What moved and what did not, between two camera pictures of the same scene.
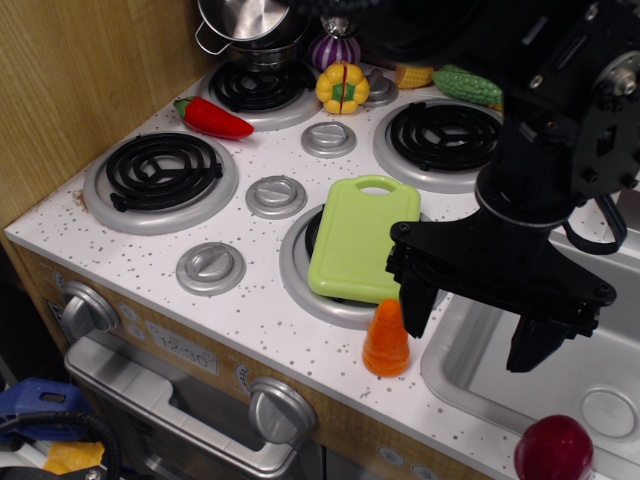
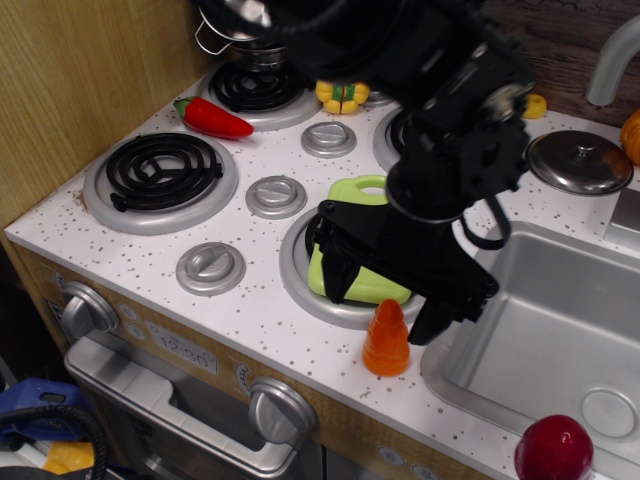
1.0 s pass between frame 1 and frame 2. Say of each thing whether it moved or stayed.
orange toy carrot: stayed
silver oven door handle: stayed
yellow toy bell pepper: stayed
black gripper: moved
